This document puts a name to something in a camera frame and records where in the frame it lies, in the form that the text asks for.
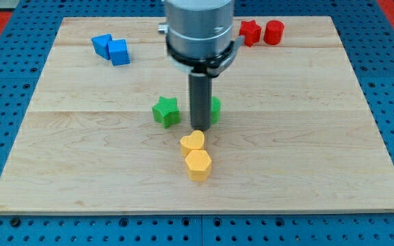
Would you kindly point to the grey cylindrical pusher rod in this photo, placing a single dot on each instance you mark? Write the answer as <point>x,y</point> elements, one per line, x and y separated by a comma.
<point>200,92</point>

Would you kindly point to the yellow heart block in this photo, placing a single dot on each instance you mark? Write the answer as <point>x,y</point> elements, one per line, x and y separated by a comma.
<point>194,141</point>

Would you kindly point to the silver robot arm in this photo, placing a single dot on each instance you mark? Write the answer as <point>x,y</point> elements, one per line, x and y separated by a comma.
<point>199,41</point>

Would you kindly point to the red star block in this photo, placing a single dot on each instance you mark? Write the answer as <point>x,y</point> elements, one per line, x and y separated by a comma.
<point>251,32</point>

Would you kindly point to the red cylinder block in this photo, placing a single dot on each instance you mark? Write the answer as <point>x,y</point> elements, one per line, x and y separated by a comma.
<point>273,32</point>

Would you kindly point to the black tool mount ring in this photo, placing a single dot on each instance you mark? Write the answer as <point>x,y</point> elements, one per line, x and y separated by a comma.
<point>209,67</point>

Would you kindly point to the green star block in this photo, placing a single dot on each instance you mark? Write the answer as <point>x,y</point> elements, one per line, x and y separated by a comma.
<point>166,112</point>

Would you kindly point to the green round block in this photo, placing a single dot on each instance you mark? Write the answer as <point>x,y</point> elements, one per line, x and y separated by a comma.
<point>215,109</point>

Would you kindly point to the blue cube block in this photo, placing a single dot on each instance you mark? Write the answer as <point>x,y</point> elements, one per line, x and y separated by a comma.
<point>118,52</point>

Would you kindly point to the yellow hexagon block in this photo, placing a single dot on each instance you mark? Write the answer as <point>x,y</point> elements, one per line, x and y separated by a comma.
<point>198,165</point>

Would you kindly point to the wooden board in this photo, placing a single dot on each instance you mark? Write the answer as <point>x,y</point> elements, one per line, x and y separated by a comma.
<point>107,130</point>

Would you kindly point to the blue block left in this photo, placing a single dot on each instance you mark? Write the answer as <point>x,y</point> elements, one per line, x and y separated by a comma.
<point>100,44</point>

